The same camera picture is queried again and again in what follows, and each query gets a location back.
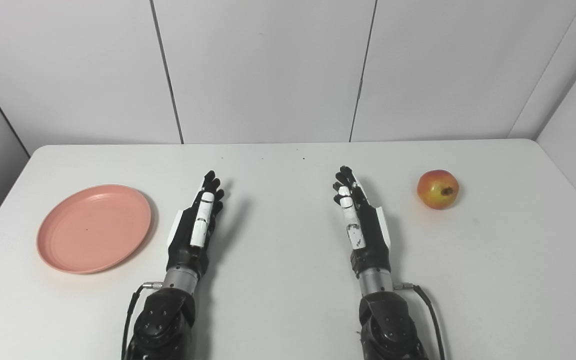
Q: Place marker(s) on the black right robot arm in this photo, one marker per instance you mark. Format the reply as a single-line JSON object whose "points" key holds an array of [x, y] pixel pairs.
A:
{"points": [[388, 325]]}

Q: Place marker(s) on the red yellow pomegranate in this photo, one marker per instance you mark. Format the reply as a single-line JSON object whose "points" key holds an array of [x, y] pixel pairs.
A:
{"points": [[435, 190]]}

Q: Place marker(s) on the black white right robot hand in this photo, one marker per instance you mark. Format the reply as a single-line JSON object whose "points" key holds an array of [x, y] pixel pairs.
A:
{"points": [[368, 235]]}

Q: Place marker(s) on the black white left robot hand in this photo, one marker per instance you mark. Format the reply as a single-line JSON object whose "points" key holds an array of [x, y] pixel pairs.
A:
{"points": [[188, 240]]}

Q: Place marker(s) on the pink round plate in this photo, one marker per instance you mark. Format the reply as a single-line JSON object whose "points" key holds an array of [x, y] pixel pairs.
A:
{"points": [[93, 230]]}

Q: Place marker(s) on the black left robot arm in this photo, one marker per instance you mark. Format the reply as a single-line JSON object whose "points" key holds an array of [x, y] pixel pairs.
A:
{"points": [[165, 320]]}

